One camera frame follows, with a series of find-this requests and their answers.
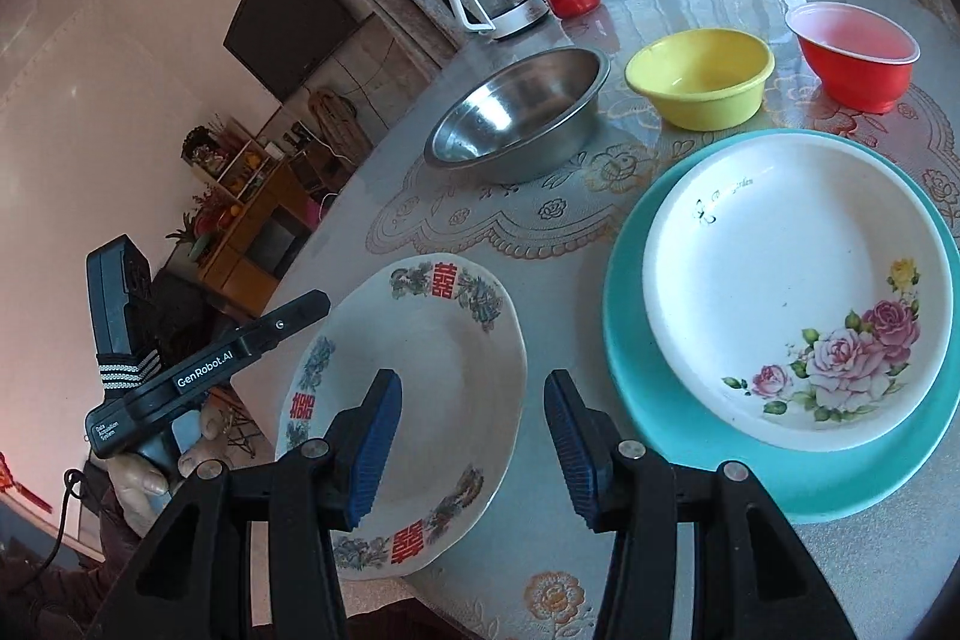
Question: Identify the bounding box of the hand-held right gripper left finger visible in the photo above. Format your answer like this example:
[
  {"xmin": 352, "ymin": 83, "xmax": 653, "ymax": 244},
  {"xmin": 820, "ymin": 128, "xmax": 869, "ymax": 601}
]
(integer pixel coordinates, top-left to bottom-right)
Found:
[{"xmin": 112, "ymin": 368, "xmax": 406, "ymax": 640}]

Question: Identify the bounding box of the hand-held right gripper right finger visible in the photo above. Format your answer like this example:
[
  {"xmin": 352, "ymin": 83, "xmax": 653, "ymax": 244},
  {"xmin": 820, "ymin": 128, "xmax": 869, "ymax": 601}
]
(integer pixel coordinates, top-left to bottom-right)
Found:
[{"xmin": 544, "ymin": 368, "xmax": 852, "ymax": 640}]

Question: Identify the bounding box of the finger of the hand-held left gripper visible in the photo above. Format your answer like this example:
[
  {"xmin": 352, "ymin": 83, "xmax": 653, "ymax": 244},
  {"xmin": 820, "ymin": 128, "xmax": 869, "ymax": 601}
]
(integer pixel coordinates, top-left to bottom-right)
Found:
[{"xmin": 238, "ymin": 290, "xmax": 332, "ymax": 359}]

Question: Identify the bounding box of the white plate with red characters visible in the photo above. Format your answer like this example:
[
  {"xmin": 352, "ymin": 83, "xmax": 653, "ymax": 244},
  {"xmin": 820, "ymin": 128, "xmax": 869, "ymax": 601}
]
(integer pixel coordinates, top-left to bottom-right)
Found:
[{"xmin": 274, "ymin": 251, "xmax": 524, "ymax": 582}]

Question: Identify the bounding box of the teal plate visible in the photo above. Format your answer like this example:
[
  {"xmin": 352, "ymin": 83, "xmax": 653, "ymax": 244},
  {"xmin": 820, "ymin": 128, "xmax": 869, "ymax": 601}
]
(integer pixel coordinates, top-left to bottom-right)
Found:
[{"xmin": 602, "ymin": 130, "xmax": 960, "ymax": 525}]

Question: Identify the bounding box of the white plate with rose print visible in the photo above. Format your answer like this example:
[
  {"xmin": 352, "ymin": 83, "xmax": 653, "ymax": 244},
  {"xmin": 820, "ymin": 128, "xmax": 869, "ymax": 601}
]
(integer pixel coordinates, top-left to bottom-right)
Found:
[{"xmin": 643, "ymin": 141, "xmax": 953, "ymax": 453}]

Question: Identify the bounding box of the stainless steel bowl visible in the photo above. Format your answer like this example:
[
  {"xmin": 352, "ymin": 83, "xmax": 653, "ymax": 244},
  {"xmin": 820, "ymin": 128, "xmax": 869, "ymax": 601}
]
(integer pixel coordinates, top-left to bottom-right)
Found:
[{"xmin": 424, "ymin": 47, "xmax": 612, "ymax": 185}]

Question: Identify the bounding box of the yellow plastic bowl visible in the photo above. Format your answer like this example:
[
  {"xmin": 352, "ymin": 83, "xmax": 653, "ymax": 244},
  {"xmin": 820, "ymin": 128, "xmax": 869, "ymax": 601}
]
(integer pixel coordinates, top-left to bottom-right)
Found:
[{"xmin": 625, "ymin": 29, "xmax": 776, "ymax": 131}]

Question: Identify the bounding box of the red plastic bowl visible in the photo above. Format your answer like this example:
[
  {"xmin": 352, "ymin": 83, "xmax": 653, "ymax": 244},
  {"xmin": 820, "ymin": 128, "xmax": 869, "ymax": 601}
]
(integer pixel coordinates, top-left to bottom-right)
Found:
[{"xmin": 785, "ymin": 1, "xmax": 921, "ymax": 114}]

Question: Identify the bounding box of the person's left forearm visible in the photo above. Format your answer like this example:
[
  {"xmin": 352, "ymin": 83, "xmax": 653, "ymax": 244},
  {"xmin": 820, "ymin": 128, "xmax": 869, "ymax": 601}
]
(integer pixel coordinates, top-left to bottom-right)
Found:
[{"xmin": 0, "ymin": 512, "xmax": 170, "ymax": 640}]

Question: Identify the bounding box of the person's left hand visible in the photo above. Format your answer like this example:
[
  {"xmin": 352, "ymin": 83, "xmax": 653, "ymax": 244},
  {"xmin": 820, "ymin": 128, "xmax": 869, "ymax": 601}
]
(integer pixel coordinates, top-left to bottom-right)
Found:
[{"xmin": 105, "ymin": 406, "xmax": 227, "ymax": 540}]

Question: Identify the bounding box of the wooden shelf cabinet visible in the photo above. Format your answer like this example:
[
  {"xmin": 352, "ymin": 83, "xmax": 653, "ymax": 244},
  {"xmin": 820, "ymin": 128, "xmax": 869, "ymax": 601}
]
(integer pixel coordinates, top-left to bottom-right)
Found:
[{"xmin": 180, "ymin": 115, "xmax": 376, "ymax": 319}]

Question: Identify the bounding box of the red hanging ornament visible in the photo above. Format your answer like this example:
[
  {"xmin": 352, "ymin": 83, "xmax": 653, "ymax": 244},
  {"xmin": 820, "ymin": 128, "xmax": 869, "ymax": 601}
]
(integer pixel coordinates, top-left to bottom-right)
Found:
[{"xmin": 0, "ymin": 451, "xmax": 55, "ymax": 515}]

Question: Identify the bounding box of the carved wooden chair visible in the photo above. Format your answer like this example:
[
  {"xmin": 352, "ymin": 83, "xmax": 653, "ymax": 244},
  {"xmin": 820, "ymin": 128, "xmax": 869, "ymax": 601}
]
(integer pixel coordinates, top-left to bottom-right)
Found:
[{"xmin": 306, "ymin": 87, "xmax": 374, "ymax": 152}]

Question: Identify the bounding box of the lace patterned tablecloth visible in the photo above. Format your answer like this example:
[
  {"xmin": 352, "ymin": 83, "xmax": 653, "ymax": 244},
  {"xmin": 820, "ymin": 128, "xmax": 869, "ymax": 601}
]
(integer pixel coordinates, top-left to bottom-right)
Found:
[{"xmin": 232, "ymin": 0, "xmax": 960, "ymax": 640}]

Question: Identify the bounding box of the black flat television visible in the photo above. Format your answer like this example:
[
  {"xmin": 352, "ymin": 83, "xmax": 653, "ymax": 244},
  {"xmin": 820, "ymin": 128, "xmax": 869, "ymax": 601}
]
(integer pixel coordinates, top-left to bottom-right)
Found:
[{"xmin": 223, "ymin": 0, "xmax": 359, "ymax": 103}]

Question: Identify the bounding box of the black cable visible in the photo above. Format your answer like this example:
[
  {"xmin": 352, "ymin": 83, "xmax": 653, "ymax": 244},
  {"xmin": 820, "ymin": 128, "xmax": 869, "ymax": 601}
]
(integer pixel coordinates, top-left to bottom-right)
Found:
[{"xmin": 30, "ymin": 467, "xmax": 85, "ymax": 581}]

